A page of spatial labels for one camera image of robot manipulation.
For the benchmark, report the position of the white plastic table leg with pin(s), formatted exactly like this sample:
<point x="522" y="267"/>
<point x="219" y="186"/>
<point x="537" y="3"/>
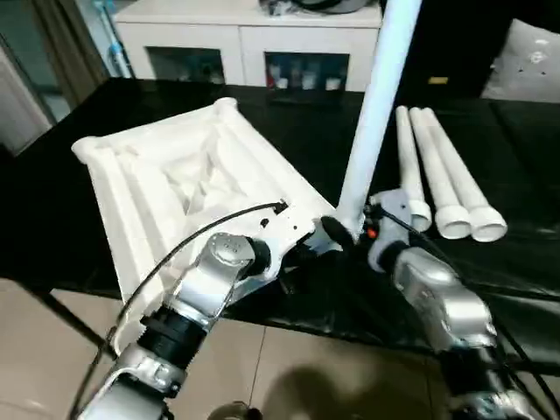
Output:
<point x="439" y="175"/>
<point x="380" y="109"/>
<point x="411" y="166"/>
<point x="464" y="175"/>

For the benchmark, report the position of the white plastic table top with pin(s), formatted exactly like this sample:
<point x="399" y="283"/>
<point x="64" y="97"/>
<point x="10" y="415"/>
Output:
<point x="144" y="184"/>

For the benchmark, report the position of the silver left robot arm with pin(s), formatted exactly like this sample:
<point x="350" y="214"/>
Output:
<point x="201" y="284"/>

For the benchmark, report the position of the brown rounded robot part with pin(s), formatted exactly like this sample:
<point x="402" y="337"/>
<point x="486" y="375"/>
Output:
<point x="232" y="413"/>

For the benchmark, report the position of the black cabinet gold label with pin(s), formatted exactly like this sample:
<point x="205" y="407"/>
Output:
<point x="459" y="44"/>

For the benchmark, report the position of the white cabinet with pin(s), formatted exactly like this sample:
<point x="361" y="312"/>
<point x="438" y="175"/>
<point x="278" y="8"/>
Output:
<point x="245" y="35"/>

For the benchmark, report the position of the dark helmet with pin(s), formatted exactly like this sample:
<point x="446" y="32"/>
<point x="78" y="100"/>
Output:
<point x="332" y="4"/>

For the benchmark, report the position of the black bundle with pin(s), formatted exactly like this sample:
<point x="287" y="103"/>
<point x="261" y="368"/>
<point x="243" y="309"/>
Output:
<point x="275" y="6"/>

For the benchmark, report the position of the light blue hanging strip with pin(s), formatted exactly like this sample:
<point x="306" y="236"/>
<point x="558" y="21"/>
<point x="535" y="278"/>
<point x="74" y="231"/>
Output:
<point x="116" y="48"/>

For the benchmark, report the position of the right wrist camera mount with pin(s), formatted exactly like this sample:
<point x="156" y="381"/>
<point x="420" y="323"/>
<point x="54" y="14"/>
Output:
<point x="394" y="214"/>

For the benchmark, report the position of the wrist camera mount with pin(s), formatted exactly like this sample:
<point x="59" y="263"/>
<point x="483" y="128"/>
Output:
<point x="394" y="214"/>
<point x="280" y="227"/>

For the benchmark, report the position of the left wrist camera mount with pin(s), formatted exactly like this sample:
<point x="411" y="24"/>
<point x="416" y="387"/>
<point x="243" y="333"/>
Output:
<point x="280" y="227"/>

